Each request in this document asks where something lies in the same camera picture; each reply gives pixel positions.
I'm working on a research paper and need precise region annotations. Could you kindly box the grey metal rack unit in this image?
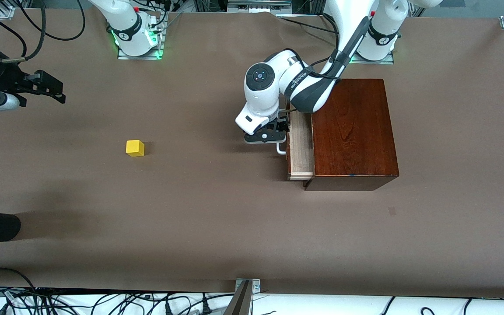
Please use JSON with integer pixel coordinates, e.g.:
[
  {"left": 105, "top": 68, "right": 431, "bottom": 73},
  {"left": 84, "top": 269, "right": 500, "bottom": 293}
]
[{"left": 227, "top": 0, "right": 293, "bottom": 14}]

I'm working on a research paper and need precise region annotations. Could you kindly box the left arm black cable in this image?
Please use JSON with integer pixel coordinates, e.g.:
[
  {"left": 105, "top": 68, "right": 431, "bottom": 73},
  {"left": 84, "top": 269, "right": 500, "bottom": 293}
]
[{"left": 278, "top": 11, "right": 342, "bottom": 115}]

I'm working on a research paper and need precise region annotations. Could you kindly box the dark camera support bar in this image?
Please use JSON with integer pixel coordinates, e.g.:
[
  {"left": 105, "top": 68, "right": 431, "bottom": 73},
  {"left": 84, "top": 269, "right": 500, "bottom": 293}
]
[{"left": 224, "top": 280, "right": 252, "bottom": 315}]

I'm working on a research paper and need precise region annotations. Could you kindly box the looping black arm cable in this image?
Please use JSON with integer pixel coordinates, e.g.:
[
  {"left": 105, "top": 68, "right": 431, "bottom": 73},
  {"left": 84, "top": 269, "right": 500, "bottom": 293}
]
[{"left": 14, "top": 0, "right": 86, "bottom": 42}]

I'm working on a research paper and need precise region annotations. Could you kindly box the yellow cube block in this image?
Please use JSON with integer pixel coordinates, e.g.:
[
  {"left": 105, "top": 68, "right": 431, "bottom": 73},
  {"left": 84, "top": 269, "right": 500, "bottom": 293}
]
[{"left": 126, "top": 140, "right": 145, "bottom": 157}]

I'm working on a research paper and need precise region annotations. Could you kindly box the black cable with metal plug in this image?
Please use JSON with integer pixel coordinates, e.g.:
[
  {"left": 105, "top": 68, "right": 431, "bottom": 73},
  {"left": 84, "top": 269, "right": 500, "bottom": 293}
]
[{"left": 0, "top": 0, "right": 47, "bottom": 63}]

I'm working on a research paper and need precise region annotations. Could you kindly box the small metal corner bracket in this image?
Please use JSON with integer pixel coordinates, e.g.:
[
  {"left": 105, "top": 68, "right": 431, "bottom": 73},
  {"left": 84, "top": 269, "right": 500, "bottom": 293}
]
[{"left": 235, "top": 278, "right": 261, "bottom": 293}]

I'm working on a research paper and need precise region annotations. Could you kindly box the long black base cable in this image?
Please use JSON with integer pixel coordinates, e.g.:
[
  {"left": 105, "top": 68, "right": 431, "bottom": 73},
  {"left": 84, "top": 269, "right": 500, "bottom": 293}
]
[{"left": 276, "top": 15, "right": 336, "bottom": 35}]

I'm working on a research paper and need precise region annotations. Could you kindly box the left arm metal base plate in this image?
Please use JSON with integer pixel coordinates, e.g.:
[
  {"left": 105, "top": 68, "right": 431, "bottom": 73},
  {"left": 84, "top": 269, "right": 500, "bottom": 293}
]
[{"left": 347, "top": 22, "right": 396, "bottom": 65}]

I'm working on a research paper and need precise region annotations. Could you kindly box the wooden drawer with white handle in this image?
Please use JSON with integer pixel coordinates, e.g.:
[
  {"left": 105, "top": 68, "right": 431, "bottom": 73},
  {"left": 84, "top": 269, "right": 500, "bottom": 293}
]
[{"left": 276, "top": 109, "right": 315, "bottom": 181}]

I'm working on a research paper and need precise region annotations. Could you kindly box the dark wooden drawer cabinet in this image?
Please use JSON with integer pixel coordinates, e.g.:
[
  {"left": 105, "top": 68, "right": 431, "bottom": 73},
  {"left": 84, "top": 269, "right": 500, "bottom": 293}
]
[{"left": 303, "top": 79, "right": 400, "bottom": 191}]

